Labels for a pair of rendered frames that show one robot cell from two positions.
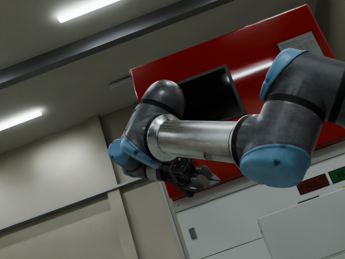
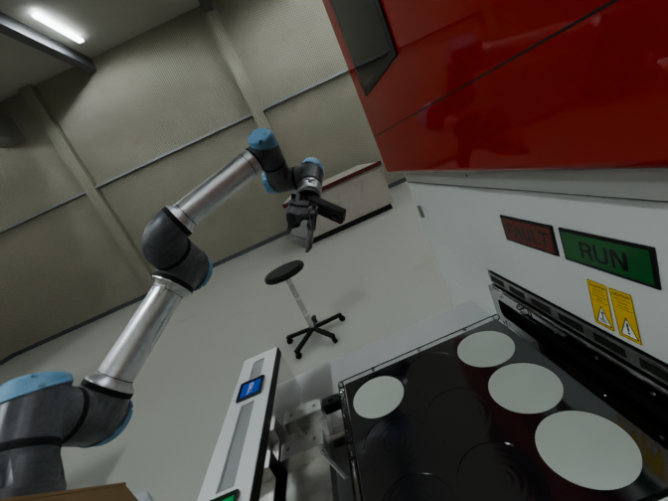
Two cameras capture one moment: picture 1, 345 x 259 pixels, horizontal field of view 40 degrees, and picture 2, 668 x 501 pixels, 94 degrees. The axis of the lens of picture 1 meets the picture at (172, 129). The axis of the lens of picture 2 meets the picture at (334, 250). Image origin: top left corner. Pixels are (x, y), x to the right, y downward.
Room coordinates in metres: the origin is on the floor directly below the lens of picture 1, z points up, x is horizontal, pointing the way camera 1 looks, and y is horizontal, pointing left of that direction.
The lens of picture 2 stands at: (1.52, -0.88, 1.32)
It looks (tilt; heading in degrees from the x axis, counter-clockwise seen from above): 15 degrees down; 88
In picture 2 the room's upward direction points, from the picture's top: 24 degrees counter-clockwise
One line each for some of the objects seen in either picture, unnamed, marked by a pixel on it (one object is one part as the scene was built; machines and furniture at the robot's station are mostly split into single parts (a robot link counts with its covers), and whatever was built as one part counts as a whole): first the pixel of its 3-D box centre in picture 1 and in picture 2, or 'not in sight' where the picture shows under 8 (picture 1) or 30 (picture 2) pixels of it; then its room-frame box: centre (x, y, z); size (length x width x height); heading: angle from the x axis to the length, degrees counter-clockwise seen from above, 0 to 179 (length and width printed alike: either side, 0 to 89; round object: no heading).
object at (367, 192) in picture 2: not in sight; (335, 200); (2.28, 6.64, 0.49); 2.63 x 2.13 x 0.99; 86
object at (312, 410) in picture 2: not in sight; (304, 415); (1.35, -0.34, 0.89); 0.08 x 0.03 x 0.03; 177
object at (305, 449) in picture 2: not in sight; (304, 449); (1.34, -0.42, 0.89); 0.08 x 0.03 x 0.03; 177
